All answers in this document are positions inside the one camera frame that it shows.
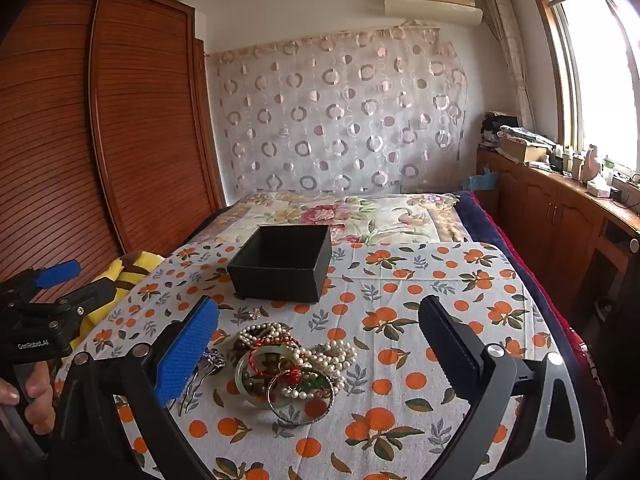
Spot orange fruit print tablecloth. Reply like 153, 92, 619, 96
55, 241, 588, 480

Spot black cardboard box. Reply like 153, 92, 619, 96
227, 225, 332, 304

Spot person's left hand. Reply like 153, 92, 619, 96
0, 361, 57, 429

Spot pale patterned window curtain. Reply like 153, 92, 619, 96
481, 0, 537, 132

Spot floral bedspread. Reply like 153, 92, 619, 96
194, 190, 473, 249

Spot yellow brown striped cloth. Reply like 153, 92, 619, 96
69, 251, 166, 352

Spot circle print sheer curtain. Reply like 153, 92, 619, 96
206, 22, 469, 197

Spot wooden framed window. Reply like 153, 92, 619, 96
527, 0, 640, 173

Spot brown wooden low cabinet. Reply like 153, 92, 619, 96
475, 147, 640, 323

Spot silver metal hairpin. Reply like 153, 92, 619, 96
179, 347, 227, 414

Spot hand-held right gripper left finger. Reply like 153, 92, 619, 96
50, 294, 221, 480

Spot dark blue blanket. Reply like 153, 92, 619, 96
456, 190, 593, 413

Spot white wall air conditioner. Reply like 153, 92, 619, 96
383, 0, 485, 26

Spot silver metal bangle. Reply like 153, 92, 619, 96
266, 367, 335, 427

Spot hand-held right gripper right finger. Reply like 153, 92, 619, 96
418, 295, 588, 480

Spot pale green jade bangle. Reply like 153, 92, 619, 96
235, 344, 301, 403

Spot pink figurine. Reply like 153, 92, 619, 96
580, 143, 604, 184

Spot red string bracelet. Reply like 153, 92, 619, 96
248, 339, 304, 383

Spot blue paper bag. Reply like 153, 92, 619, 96
467, 172, 501, 192

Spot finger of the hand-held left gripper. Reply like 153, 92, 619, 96
0, 259, 83, 306
57, 279, 124, 329

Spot brown wooden slatted wardrobe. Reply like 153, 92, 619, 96
0, 0, 226, 306

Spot open cardboard box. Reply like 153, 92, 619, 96
497, 135, 549, 164

